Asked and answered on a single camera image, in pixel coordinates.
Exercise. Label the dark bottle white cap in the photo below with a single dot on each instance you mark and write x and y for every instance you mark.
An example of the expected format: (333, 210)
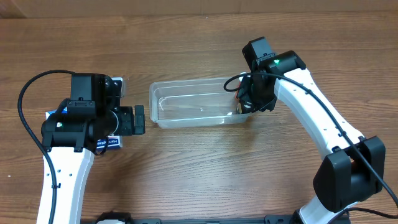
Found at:
(243, 108)

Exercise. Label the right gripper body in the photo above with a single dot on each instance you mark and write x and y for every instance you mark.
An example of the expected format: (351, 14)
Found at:
(260, 95)

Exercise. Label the white Hansaplast plaster box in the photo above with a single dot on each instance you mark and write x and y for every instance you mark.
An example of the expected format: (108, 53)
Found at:
(114, 142)

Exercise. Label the clear plastic container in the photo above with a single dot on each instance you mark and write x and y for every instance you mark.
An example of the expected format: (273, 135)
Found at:
(193, 103)

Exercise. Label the orange bottle white cap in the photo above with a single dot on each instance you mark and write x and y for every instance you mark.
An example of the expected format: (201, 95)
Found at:
(241, 79)

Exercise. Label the blue yellow VapoDrops box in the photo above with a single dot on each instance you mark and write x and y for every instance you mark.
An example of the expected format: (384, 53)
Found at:
(56, 114)

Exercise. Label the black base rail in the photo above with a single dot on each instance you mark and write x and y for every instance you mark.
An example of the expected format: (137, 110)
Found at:
(123, 217)

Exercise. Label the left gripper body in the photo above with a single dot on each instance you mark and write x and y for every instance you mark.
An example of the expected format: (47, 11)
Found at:
(125, 127)

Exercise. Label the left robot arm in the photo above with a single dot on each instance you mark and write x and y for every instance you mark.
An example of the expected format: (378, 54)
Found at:
(70, 136)

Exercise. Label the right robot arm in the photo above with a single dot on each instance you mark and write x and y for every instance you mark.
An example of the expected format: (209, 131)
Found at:
(351, 163)

